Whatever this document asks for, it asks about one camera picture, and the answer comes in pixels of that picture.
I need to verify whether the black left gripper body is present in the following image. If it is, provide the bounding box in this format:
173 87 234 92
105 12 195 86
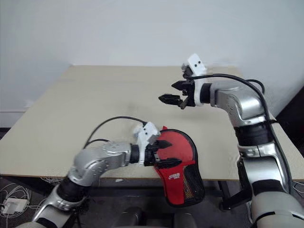
143 139 161 167

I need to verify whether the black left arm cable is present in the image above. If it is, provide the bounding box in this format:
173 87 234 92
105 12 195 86
86 116 147 148

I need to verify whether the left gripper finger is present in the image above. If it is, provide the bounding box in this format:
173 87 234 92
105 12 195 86
155 140 173 150
155 158 183 169

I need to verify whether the white power adapter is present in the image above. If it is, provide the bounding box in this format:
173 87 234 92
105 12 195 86
2 198 29 216

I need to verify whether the red black paddle case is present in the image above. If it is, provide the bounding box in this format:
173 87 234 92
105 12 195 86
153 125 206 208

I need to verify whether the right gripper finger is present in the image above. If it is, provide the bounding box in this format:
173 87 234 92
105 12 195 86
158 94 185 106
171 80 191 92

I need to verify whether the white floor cable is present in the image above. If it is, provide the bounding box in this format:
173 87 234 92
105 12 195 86
0 177 63 217

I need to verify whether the dark rounded shape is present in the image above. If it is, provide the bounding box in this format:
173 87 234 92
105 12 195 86
173 212 194 228
120 206 143 228

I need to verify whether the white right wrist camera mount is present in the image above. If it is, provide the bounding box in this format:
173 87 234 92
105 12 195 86
182 54 212 106

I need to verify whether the black metal table frame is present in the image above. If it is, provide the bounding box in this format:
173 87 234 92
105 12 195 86
0 175 255 213

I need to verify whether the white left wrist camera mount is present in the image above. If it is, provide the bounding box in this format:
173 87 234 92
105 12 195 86
132 122 159 167

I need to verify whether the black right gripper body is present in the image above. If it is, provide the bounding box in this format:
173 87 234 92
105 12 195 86
180 65 197 110

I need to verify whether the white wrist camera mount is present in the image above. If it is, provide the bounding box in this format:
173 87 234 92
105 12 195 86
132 122 159 167
182 54 212 106

